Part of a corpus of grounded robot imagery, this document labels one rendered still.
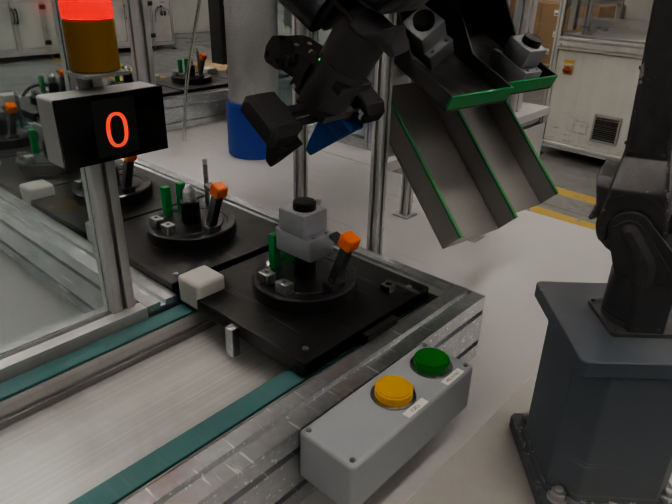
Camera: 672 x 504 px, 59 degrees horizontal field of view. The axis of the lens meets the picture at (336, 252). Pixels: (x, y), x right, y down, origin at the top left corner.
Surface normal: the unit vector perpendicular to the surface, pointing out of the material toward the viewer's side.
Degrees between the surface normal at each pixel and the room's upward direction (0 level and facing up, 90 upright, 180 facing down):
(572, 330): 0
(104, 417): 0
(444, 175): 45
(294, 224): 90
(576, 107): 90
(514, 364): 0
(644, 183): 60
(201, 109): 90
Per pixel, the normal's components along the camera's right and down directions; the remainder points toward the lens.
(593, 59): -0.72, 0.29
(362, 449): 0.02, -0.90
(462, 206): 0.45, -0.38
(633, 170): -0.44, -0.13
